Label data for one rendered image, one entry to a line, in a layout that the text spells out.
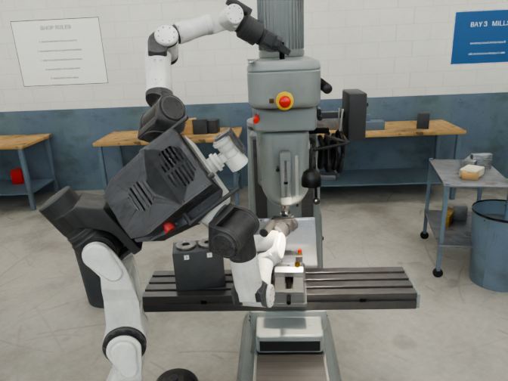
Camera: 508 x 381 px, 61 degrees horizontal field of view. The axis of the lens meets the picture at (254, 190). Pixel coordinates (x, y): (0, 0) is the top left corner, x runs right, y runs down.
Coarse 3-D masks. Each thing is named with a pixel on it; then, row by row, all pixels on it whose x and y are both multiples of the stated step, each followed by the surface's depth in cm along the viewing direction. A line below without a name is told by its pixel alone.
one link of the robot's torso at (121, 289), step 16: (96, 256) 129; (112, 256) 130; (128, 256) 147; (96, 272) 131; (112, 272) 131; (128, 272) 137; (112, 288) 134; (128, 288) 135; (112, 304) 139; (128, 304) 140; (112, 320) 140; (128, 320) 141; (144, 320) 150; (112, 336) 141; (144, 336) 144
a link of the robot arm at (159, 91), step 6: (150, 90) 137; (156, 90) 137; (162, 90) 137; (168, 90) 138; (150, 96) 138; (156, 96) 137; (150, 102) 141; (150, 108) 136; (144, 114) 139; (150, 114) 134; (144, 120) 137
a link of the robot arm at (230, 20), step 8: (232, 0) 152; (232, 8) 148; (240, 8) 149; (248, 8) 155; (224, 16) 150; (232, 16) 149; (240, 16) 150; (248, 16) 154; (224, 24) 154; (232, 24) 151; (240, 24) 153; (248, 24) 153; (240, 32) 154; (248, 32) 154
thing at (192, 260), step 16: (192, 240) 194; (208, 240) 194; (176, 256) 186; (192, 256) 187; (208, 256) 188; (176, 272) 188; (192, 272) 189; (208, 272) 190; (224, 272) 192; (176, 288) 191; (192, 288) 192
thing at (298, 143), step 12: (264, 132) 168; (276, 132) 166; (288, 132) 165; (300, 132) 165; (264, 144) 168; (276, 144) 166; (288, 144) 166; (300, 144) 166; (264, 156) 170; (276, 156) 168; (300, 156) 168; (264, 168) 172; (300, 168) 169; (264, 180) 174; (276, 180) 171; (300, 180) 171; (264, 192) 177; (276, 192) 173; (300, 192) 173; (276, 204) 176
